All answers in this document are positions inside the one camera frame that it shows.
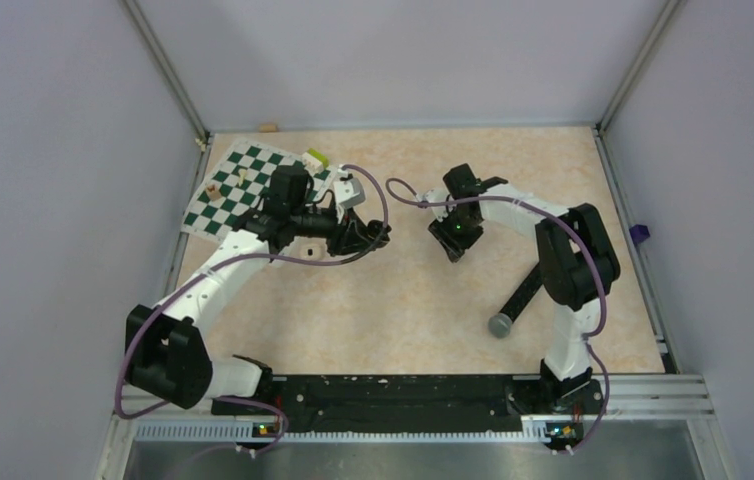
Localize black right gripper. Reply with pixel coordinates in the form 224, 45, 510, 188
430, 205, 484, 262

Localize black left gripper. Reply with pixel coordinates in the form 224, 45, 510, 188
291, 202, 376, 256

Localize black charging case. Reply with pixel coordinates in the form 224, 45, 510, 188
366, 220, 392, 250

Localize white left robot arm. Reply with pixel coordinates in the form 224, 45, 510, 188
114, 164, 391, 419

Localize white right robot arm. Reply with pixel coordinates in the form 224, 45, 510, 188
420, 164, 621, 412

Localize green white toy block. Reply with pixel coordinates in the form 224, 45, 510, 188
302, 148, 329, 175

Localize black microphone grey head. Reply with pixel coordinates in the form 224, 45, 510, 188
487, 264, 543, 339

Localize green white chessboard mat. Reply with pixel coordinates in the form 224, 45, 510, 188
181, 138, 337, 243

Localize wooden cork piece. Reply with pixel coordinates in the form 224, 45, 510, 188
258, 123, 279, 133

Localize small wooden cube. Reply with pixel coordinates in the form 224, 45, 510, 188
204, 184, 223, 202

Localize small purple object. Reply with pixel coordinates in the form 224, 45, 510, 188
629, 224, 651, 245

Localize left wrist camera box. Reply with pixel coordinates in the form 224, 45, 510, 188
332, 173, 366, 212

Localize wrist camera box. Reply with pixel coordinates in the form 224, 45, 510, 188
416, 187, 451, 222
332, 173, 366, 212

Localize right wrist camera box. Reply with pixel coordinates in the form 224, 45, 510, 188
416, 187, 451, 222

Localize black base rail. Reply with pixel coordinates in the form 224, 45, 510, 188
211, 374, 603, 434

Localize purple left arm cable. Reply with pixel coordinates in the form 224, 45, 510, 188
113, 163, 392, 458

